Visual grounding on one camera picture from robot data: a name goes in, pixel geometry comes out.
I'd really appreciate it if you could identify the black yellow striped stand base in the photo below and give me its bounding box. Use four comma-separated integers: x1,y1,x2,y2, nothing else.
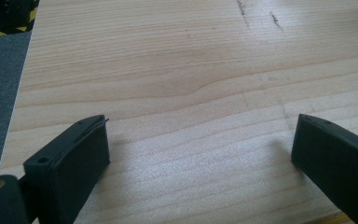
0,0,41,39

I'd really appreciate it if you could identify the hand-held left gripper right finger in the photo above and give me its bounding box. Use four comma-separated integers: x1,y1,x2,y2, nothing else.
291,113,358,224

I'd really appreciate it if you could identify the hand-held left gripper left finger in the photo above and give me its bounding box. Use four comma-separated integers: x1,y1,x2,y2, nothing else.
22,114,111,224

